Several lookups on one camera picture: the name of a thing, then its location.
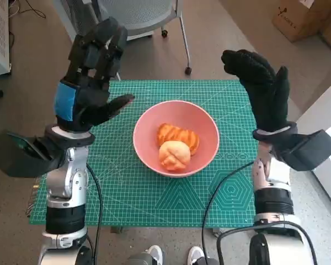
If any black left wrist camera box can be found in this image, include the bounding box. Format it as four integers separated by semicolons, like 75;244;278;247
0;131;64;178

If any round toy bread bun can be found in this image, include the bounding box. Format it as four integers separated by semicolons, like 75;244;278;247
158;140;191;172

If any green cutting mat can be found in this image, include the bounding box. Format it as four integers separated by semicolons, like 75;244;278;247
27;79;259;229

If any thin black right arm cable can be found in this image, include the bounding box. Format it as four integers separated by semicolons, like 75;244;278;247
201;161;255;265

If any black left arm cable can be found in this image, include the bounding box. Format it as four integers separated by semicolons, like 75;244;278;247
87;164;103;265

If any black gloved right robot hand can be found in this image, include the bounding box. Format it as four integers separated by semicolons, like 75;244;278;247
221;49;291;134

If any grey mesh chair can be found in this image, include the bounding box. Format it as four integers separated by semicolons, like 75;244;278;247
98;0;193;75

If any printed cardboard box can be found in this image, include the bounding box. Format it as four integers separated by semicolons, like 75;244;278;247
273;0;331;43

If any rectangular striped toy bread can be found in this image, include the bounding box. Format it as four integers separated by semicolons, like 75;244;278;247
157;123;200;155

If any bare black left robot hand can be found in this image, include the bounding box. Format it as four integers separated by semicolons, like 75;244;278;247
54;16;135;132

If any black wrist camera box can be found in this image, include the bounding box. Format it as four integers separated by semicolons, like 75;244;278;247
0;131;64;178
273;129;331;172

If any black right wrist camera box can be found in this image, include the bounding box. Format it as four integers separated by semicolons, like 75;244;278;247
273;129;331;172

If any pink bowl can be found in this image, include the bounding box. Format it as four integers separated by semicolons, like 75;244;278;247
132;100;220;177

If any thick black looped arm cable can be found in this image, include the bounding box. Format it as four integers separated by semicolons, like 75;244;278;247
216;220;319;265

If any black floor cable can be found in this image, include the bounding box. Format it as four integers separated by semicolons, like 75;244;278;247
9;0;46;20

